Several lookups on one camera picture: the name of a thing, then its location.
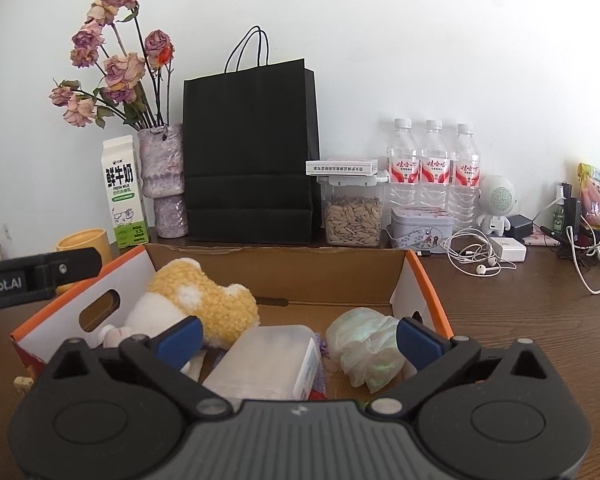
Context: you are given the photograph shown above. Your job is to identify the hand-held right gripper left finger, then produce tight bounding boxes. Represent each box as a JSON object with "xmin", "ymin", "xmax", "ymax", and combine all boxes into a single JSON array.
[{"xmin": 50, "ymin": 316, "xmax": 231, "ymax": 418}]

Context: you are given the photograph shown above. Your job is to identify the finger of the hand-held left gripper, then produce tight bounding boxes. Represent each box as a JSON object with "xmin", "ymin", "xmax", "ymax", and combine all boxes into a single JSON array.
[{"xmin": 46, "ymin": 247, "xmax": 102, "ymax": 292}]

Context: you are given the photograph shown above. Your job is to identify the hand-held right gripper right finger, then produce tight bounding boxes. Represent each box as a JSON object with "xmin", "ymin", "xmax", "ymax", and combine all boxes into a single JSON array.
[{"xmin": 365, "ymin": 316, "xmax": 551, "ymax": 418}]

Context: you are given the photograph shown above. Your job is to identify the white and yellow plush toy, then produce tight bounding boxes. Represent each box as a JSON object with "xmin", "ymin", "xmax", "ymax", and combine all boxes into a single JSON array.
[{"xmin": 97, "ymin": 258, "xmax": 261, "ymax": 381}]

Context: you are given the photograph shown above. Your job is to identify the translucent plastic box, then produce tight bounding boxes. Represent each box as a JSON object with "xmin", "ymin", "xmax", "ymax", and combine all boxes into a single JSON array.
[{"xmin": 202, "ymin": 324, "xmax": 322, "ymax": 402}]

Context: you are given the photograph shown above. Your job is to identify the red cardboard box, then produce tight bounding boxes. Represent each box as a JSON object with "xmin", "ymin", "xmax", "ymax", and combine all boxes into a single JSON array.
[{"xmin": 10, "ymin": 242, "xmax": 455, "ymax": 403}]

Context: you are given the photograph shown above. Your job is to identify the yellow mug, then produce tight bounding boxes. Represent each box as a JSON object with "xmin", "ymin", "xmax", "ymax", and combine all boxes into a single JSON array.
[{"xmin": 55, "ymin": 228, "xmax": 113, "ymax": 297}]

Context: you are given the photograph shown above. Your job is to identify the crumpled white plastic bag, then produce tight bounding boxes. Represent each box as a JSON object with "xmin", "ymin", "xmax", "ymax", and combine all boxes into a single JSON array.
[{"xmin": 325, "ymin": 306, "xmax": 411, "ymax": 393}]

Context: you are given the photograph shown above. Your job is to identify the white milk carton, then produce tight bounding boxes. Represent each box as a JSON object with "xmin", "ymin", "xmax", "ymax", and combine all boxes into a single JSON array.
[{"xmin": 102, "ymin": 135, "xmax": 148, "ymax": 250}]

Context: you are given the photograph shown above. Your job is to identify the white earphones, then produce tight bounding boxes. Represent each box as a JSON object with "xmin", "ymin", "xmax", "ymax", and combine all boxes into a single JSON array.
[{"xmin": 442, "ymin": 230, "xmax": 518, "ymax": 276}]

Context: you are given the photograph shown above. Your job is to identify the printed tin box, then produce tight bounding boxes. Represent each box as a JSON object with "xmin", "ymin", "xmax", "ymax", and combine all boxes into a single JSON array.
[{"xmin": 386, "ymin": 206, "xmax": 455, "ymax": 253}]

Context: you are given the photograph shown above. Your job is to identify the purple vase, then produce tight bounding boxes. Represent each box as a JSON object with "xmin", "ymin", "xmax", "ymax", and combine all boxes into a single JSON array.
[{"xmin": 137, "ymin": 122, "xmax": 190, "ymax": 239}]

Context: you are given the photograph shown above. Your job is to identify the white power adapter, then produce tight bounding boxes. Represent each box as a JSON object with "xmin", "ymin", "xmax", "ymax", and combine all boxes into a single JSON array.
[{"xmin": 490, "ymin": 237, "xmax": 528, "ymax": 262}]

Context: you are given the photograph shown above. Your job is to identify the clear seed container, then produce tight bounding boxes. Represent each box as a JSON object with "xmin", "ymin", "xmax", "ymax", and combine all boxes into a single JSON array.
[{"xmin": 317, "ymin": 172, "xmax": 390, "ymax": 248}]

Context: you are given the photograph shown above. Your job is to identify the black power adapter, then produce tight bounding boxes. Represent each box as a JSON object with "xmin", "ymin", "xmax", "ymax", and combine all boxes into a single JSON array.
[{"xmin": 509, "ymin": 214, "xmax": 533, "ymax": 240}]

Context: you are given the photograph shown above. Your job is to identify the pink phone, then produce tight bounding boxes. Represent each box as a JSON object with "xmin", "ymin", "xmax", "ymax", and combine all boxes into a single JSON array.
[{"xmin": 522, "ymin": 232, "xmax": 561, "ymax": 247}]

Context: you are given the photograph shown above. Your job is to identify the white robot speaker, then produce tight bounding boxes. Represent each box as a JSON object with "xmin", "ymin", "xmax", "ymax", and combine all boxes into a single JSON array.
[{"xmin": 475, "ymin": 175, "xmax": 518, "ymax": 236}]

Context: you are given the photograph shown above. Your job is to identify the clear water bottle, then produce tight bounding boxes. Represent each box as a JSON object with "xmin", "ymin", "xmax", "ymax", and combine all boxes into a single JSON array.
[
  {"xmin": 450, "ymin": 122, "xmax": 482, "ymax": 233},
  {"xmin": 387, "ymin": 118, "xmax": 421, "ymax": 211},
  {"xmin": 419, "ymin": 119, "xmax": 452, "ymax": 211}
]

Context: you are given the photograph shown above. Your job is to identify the small green bottle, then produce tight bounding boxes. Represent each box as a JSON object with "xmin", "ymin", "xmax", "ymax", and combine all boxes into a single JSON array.
[{"xmin": 550, "ymin": 197, "xmax": 566, "ymax": 233}]

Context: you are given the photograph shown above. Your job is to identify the black paper bag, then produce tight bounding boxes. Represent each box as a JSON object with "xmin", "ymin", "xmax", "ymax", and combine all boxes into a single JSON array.
[{"xmin": 182, "ymin": 25, "xmax": 322, "ymax": 246}]

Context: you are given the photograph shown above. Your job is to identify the white flat box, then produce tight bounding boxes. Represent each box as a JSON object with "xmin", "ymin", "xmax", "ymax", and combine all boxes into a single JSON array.
[{"xmin": 305, "ymin": 158, "xmax": 381, "ymax": 177}]

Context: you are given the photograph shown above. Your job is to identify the dried pink roses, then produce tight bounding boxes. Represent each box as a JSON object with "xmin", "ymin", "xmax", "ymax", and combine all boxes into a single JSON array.
[{"xmin": 49, "ymin": 0, "xmax": 176, "ymax": 131}]

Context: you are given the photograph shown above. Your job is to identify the black upright box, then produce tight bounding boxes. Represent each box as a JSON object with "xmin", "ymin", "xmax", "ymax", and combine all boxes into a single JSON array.
[{"xmin": 560, "ymin": 184, "xmax": 581, "ymax": 246}]

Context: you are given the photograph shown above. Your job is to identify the white cable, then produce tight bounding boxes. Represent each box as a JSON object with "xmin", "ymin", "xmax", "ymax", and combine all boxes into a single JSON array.
[{"xmin": 565, "ymin": 225, "xmax": 600, "ymax": 295}]

